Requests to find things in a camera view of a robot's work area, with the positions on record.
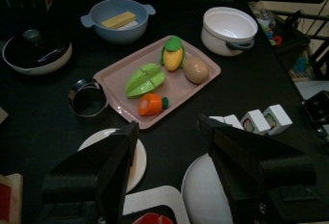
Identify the white sushi roll piece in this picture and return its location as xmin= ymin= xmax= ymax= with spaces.
xmin=222 ymin=113 xmax=246 ymax=130
xmin=208 ymin=115 xmax=226 ymax=124
xmin=262 ymin=104 xmax=294 ymax=136
xmin=239 ymin=109 xmax=271 ymax=136

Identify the colourful toy pile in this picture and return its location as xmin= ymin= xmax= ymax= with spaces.
xmin=248 ymin=1 xmax=313 ymax=82

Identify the toy corn cob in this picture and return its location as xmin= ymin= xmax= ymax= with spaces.
xmin=159 ymin=35 xmax=187 ymax=72

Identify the red toy food piece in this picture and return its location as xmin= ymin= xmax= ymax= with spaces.
xmin=132 ymin=212 xmax=175 ymax=224

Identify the small metal cup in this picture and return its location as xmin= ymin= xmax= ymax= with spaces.
xmin=67 ymin=77 xmax=109 ymax=118

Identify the blue bowl with handles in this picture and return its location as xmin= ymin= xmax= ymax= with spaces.
xmin=80 ymin=0 xmax=156 ymax=45

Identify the black pan with lid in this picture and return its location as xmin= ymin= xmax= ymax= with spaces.
xmin=1 ymin=29 xmax=73 ymax=76

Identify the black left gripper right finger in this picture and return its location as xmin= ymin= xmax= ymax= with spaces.
xmin=196 ymin=113 xmax=329 ymax=224

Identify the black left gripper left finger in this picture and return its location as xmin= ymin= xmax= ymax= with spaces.
xmin=36 ymin=120 xmax=140 ymax=224

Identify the yellow toy butter block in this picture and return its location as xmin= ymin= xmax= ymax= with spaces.
xmin=100 ymin=11 xmax=137 ymax=30

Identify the green cut toy vegetable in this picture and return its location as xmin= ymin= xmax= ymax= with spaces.
xmin=124 ymin=62 xmax=167 ymax=100

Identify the orange toy carrot piece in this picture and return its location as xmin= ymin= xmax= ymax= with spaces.
xmin=137 ymin=92 xmax=169 ymax=117

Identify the round silver lidded pot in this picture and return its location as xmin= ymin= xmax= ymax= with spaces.
xmin=180 ymin=152 xmax=235 ymax=224

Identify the white-rimmed black tray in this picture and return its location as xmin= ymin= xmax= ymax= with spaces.
xmin=121 ymin=185 xmax=191 ymax=224

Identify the pink tray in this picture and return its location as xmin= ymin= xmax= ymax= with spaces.
xmin=92 ymin=35 xmax=222 ymax=130

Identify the white round plate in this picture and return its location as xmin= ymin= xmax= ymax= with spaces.
xmin=200 ymin=6 xmax=259 ymax=58

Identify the small white plate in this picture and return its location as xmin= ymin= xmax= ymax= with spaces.
xmin=77 ymin=128 xmax=148 ymax=193

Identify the beige toy egg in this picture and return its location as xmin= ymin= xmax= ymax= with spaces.
xmin=182 ymin=56 xmax=211 ymax=86

